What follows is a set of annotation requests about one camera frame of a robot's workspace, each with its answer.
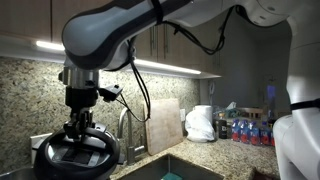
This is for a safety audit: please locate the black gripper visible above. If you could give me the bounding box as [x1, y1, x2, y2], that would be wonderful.
[63, 86, 100, 140]

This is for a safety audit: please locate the black cooker lid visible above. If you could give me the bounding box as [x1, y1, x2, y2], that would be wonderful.
[33, 123, 121, 180]

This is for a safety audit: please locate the silver gooseneck faucet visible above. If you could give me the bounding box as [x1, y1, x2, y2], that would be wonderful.
[117, 107, 148, 166]

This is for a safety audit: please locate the stainless steel sink basin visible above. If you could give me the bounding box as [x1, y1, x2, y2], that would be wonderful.
[114, 153, 225, 180]

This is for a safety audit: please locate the wooden cutting board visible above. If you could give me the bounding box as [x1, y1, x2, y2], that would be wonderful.
[143, 98, 185, 156]

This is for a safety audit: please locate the under-cabinet light strip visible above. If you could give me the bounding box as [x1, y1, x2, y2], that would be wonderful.
[34, 40, 202, 76]

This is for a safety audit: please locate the green sponge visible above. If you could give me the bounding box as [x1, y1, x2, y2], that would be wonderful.
[161, 172, 184, 180]

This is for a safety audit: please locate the white plastic bag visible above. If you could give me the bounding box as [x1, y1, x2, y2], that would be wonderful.
[184, 109, 216, 144]

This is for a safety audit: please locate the wooden upper cabinet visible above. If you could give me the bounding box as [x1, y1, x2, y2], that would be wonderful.
[0, 0, 234, 78]

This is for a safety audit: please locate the white paper towel roll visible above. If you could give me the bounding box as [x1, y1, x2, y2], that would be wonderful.
[194, 104, 215, 126]

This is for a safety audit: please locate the dark jar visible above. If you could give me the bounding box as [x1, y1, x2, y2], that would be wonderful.
[214, 118, 229, 140]

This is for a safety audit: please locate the green tissue box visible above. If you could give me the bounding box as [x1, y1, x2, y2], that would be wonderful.
[213, 101, 242, 119]

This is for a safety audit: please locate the wooden tray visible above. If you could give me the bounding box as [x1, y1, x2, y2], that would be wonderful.
[238, 106, 265, 120]

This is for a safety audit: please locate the blue glowing device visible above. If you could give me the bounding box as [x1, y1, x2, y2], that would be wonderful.
[266, 84, 277, 118]

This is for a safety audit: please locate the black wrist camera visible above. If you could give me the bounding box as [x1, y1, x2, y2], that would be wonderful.
[97, 84, 125, 103]

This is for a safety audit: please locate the small white wall outlet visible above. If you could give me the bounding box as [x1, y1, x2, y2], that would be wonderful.
[179, 108, 187, 123]

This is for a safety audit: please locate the long metal cabinet handle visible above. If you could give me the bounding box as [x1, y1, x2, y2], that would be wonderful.
[149, 25, 158, 63]
[163, 24, 170, 61]

